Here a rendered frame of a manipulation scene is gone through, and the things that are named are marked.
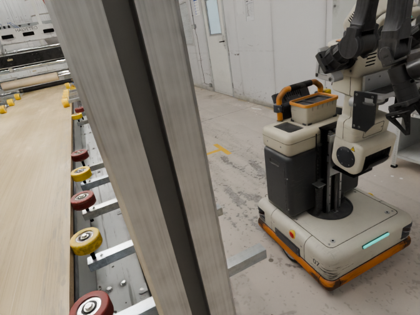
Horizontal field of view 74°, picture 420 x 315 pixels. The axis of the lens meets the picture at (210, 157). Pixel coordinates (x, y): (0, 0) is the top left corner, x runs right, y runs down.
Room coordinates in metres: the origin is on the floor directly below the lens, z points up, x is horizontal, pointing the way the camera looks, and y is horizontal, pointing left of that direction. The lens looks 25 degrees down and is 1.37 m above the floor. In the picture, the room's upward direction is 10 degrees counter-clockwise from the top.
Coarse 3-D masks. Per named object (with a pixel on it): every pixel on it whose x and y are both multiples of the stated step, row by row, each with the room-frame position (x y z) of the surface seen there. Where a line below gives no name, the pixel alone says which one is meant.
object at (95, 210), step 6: (102, 204) 0.88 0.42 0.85; (108, 204) 0.88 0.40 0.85; (114, 204) 0.88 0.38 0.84; (84, 210) 0.87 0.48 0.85; (90, 210) 0.86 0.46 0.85; (96, 210) 0.86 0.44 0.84; (102, 210) 0.87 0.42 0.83; (108, 210) 0.87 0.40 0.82; (84, 216) 0.84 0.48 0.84; (90, 216) 0.85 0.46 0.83; (96, 216) 0.86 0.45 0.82
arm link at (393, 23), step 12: (396, 0) 0.84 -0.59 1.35; (408, 0) 0.82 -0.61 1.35; (396, 12) 0.84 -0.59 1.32; (408, 12) 0.83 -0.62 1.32; (384, 24) 0.86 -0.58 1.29; (396, 24) 0.83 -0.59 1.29; (408, 24) 0.83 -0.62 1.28; (384, 36) 0.85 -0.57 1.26; (396, 36) 0.82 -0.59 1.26; (408, 36) 0.83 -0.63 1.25; (396, 48) 0.82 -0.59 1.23; (408, 48) 0.84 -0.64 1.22
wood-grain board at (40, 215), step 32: (32, 96) 3.95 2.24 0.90; (0, 128) 2.27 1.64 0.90; (32, 128) 2.07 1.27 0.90; (64, 128) 1.90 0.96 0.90; (0, 160) 1.45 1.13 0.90; (32, 160) 1.35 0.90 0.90; (64, 160) 1.27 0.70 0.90; (0, 192) 1.03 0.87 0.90; (32, 192) 0.98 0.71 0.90; (64, 192) 0.93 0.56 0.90; (0, 224) 0.78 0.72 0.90; (32, 224) 0.75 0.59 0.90; (64, 224) 0.71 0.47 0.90; (0, 256) 0.62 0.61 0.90; (32, 256) 0.59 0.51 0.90; (64, 256) 0.57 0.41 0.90; (0, 288) 0.50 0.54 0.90; (32, 288) 0.48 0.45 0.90; (64, 288) 0.46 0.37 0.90
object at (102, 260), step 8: (112, 248) 0.66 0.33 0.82; (120, 248) 0.65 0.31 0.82; (128, 248) 0.65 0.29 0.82; (96, 256) 0.64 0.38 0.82; (104, 256) 0.63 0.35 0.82; (112, 256) 0.63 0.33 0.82; (120, 256) 0.64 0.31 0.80; (88, 264) 0.61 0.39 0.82; (96, 264) 0.62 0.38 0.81; (104, 264) 0.62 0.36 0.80
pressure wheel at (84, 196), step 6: (84, 192) 0.89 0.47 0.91; (90, 192) 0.88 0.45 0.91; (72, 198) 0.86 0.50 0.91; (78, 198) 0.86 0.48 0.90; (84, 198) 0.84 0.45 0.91; (90, 198) 0.85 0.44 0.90; (72, 204) 0.83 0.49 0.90; (78, 204) 0.82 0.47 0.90; (84, 204) 0.83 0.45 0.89; (90, 204) 0.84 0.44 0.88; (78, 210) 0.83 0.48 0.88
